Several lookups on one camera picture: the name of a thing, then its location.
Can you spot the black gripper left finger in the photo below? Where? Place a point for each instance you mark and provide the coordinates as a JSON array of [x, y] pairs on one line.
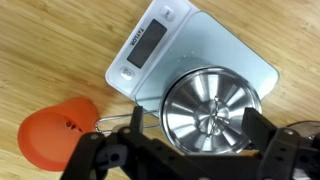
[[100, 156]]

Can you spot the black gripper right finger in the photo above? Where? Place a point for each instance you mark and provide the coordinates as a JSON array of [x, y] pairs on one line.
[[286, 153]]

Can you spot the steel pan lid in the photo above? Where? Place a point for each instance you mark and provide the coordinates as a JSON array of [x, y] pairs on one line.
[[200, 100]]

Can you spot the orange plastic cup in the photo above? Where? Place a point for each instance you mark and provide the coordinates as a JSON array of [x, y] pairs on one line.
[[50, 136]]

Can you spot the light blue kitchen scale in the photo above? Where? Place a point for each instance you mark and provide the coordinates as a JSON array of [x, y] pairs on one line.
[[213, 36]]

